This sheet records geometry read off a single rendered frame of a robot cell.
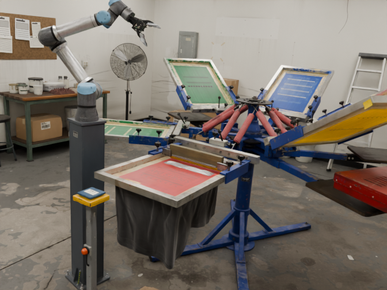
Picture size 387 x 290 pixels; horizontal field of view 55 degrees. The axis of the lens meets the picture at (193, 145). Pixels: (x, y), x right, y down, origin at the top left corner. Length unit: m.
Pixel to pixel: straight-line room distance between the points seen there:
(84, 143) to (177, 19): 5.38
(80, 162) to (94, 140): 0.17
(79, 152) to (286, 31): 4.69
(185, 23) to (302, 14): 2.25
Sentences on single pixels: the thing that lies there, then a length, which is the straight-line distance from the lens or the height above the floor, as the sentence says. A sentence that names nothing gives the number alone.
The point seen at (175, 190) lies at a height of 0.96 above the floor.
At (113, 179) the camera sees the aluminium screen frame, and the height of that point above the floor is 0.98.
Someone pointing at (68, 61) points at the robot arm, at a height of 1.56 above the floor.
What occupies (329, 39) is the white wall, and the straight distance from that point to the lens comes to 6.29.
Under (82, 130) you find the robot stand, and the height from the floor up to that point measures 1.15.
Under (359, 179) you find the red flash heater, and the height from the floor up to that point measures 1.10.
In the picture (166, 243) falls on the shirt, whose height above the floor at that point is 0.67.
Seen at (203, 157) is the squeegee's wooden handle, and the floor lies 1.03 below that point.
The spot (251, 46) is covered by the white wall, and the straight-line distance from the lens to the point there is 6.72.
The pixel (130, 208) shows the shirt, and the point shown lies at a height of 0.80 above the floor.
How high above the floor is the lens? 1.74
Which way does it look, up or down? 16 degrees down
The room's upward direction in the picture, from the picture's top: 4 degrees clockwise
